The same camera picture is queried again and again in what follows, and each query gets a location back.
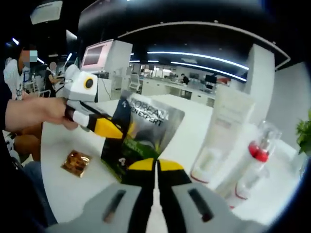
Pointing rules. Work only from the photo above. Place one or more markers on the ceiling air conditioner unit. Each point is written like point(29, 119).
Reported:
point(46, 12)

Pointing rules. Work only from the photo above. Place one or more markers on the green black skincare sachet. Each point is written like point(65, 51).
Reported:
point(145, 126)

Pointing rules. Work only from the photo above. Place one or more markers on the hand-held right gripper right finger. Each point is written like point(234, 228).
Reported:
point(175, 194)

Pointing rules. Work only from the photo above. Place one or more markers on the person's right leg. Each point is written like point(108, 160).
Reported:
point(28, 146)

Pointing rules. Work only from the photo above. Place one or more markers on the person's left leg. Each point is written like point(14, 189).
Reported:
point(32, 129)

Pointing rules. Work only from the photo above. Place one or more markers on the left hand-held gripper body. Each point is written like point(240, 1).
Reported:
point(80, 89)

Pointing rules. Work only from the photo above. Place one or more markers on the person in dark shirt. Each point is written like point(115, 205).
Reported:
point(14, 206)

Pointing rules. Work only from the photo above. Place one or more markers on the white lab counter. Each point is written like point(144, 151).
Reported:
point(165, 88)

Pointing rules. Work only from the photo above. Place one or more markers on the white skincare tube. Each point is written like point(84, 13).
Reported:
point(230, 121)

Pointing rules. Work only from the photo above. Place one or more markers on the potted green plant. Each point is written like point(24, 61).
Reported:
point(305, 133)

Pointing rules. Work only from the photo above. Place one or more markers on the person's leg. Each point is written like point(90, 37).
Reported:
point(28, 146)
point(32, 129)

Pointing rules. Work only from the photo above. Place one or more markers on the black monitor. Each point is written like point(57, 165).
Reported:
point(211, 78)

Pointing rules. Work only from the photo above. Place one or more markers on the person's left hand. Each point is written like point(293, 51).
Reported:
point(48, 111)

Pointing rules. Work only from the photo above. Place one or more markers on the gold skincare sachet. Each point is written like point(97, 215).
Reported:
point(76, 163)

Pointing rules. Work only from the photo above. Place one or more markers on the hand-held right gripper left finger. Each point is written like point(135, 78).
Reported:
point(136, 194)

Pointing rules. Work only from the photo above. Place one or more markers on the person's patterned shorts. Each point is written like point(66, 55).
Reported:
point(8, 150)

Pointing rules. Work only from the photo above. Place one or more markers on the white office chair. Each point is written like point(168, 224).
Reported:
point(135, 82)

